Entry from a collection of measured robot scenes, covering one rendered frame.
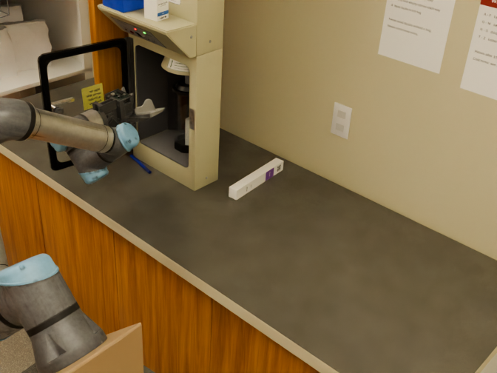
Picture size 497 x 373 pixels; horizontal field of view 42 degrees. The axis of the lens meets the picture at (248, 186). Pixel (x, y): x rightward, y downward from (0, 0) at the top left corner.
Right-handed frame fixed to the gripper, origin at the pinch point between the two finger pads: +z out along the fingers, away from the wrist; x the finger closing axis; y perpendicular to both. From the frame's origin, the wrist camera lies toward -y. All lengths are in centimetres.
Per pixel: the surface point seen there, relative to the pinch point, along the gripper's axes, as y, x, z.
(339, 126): -13, -41, 47
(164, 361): -76, -29, -28
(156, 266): -37, -26, -24
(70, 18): -15, 115, 49
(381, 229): -32, -70, 31
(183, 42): 23.2, -14.5, 3.2
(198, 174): -23.8, -14.5, 6.0
